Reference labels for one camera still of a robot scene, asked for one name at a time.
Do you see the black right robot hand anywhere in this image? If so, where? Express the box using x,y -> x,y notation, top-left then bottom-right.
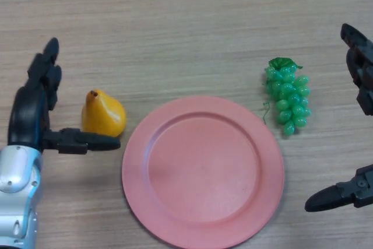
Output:
304,23 -> 373,213

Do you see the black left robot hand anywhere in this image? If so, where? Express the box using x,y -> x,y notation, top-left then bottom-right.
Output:
7,37 -> 122,155

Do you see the yellow pear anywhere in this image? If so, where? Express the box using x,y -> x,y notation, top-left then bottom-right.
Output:
81,89 -> 127,138

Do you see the pink round plate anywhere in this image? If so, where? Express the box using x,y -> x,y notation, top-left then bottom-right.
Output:
121,95 -> 286,249

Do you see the green grape bunch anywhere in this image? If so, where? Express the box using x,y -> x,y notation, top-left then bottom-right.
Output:
263,57 -> 312,136

